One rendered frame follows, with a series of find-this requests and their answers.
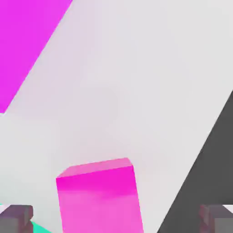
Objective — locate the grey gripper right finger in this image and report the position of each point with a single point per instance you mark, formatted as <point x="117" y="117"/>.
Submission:
<point x="218" y="218"/>

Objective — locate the small pink cube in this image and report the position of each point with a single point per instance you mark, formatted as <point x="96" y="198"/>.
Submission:
<point x="98" y="198"/>

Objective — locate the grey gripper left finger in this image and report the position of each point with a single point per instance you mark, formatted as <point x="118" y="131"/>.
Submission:
<point x="14" y="216"/>

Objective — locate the large magenta box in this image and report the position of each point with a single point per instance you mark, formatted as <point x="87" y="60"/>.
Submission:
<point x="25" y="40"/>

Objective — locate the small turquoise cube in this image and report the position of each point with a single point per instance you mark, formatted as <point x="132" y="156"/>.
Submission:
<point x="39" y="228"/>

